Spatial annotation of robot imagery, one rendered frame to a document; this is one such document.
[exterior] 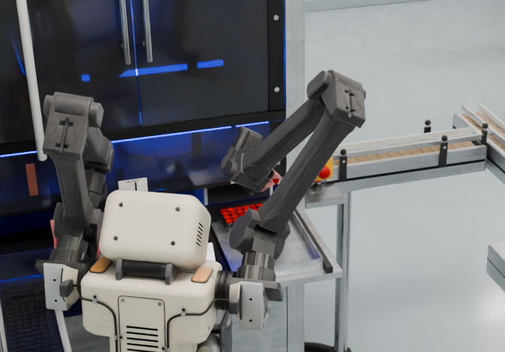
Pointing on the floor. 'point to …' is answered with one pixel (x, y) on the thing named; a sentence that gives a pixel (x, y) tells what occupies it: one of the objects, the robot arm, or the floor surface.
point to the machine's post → (291, 96)
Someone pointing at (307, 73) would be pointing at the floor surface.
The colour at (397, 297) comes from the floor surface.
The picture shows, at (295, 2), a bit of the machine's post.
